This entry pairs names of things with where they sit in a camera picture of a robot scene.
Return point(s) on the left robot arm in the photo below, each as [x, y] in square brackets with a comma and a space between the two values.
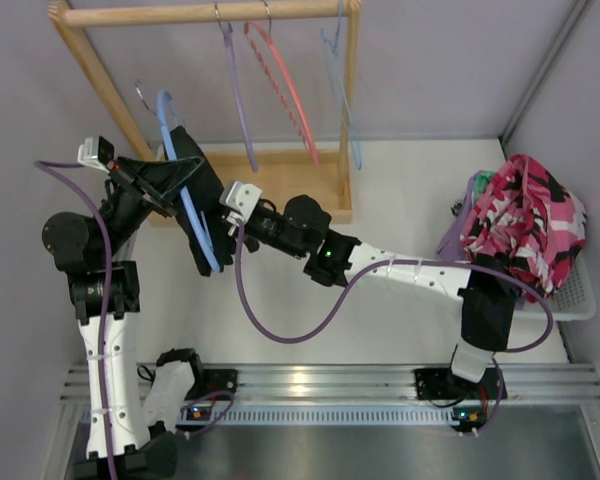
[131, 437]

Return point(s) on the slotted grey cable duct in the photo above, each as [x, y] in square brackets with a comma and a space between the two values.
[325, 415]

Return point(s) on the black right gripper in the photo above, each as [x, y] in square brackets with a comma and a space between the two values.
[250, 220]

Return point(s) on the pink plastic hanger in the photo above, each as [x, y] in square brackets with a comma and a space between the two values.
[279, 78]

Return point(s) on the white laundry basket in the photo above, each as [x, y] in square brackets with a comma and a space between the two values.
[575, 300]

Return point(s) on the purple garment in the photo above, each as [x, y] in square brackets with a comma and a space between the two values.
[450, 247]

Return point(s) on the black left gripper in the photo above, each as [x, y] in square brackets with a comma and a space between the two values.
[143, 185]

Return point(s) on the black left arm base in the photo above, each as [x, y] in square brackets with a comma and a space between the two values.
[212, 380]

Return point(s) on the green garment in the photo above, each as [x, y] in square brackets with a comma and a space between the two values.
[481, 182]

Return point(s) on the purple plastic hanger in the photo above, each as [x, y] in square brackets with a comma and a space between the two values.
[227, 33]

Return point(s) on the light blue wire hanger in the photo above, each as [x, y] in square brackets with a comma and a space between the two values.
[335, 74]

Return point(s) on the blue plastic hanger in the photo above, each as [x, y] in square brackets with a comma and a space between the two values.
[164, 103]

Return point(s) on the black trousers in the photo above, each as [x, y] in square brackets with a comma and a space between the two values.
[205, 190]

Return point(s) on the aluminium mounting rail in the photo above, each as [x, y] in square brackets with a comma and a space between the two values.
[531, 384]

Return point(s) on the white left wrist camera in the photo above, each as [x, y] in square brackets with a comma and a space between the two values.
[96, 153]

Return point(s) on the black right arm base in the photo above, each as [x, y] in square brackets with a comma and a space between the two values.
[439, 384]

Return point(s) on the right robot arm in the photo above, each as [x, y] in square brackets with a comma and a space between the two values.
[485, 295]

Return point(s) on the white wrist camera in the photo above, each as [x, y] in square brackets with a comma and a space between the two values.
[96, 153]
[241, 199]

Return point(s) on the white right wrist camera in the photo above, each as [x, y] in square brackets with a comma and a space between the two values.
[241, 199]

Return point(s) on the wooden clothes rack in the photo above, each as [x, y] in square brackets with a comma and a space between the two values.
[287, 173]

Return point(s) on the pink camouflage garment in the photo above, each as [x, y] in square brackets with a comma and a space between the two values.
[533, 225]

